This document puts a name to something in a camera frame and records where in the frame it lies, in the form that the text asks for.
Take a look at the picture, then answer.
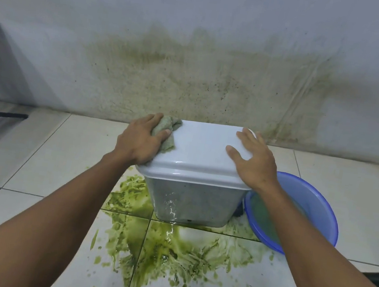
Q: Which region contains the person's left hand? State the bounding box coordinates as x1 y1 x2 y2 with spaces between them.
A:
112 107 174 171

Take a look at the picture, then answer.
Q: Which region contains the person's right hand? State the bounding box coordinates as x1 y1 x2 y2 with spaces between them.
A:
220 125 286 196

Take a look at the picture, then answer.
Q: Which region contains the green stained cleaning cloth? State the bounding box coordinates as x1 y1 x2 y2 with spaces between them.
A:
148 113 184 156

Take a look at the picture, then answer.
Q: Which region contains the grey pedal bin white lid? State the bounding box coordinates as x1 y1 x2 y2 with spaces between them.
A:
129 113 262 234

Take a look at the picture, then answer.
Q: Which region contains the person's left forearm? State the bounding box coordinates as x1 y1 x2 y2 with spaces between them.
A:
0 136 133 287

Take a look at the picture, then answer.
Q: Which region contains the person's right forearm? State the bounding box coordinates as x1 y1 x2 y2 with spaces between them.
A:
241 180 379 287

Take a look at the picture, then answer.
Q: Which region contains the blue plastic basin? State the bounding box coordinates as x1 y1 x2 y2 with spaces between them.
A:
237 167 346 263

